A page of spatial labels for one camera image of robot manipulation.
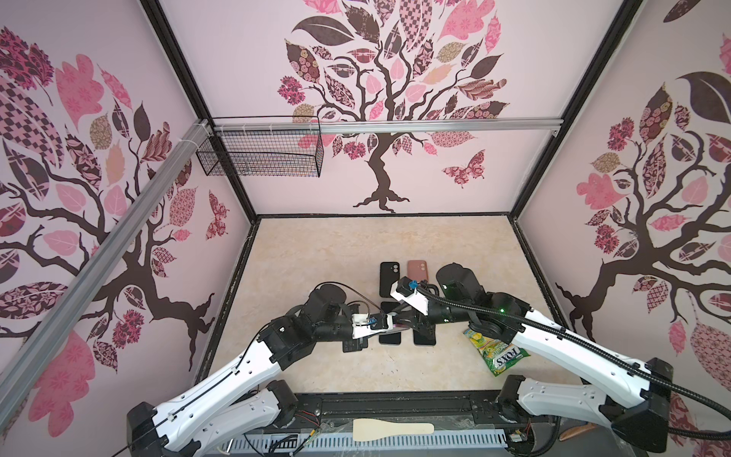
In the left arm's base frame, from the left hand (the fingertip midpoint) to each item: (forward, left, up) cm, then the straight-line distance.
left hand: (380, 328), depth 68 cm
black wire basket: (+80, +49, -4) cm, 94 cm away
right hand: (+3, -4, +4) cm, 6 cm away
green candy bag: (-1, -35, -17) cm, 39 cm away
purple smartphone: (+4, -13, -19) cm, 24 cm away
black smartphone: (+4, -4, -18) cm, 19 cm away
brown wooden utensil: (-20, -50, -18) cm, 57 cm away
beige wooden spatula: (-19, +3, -21) cm, 28 cm away
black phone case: (+29, -5, -20) cm, 36 cm away
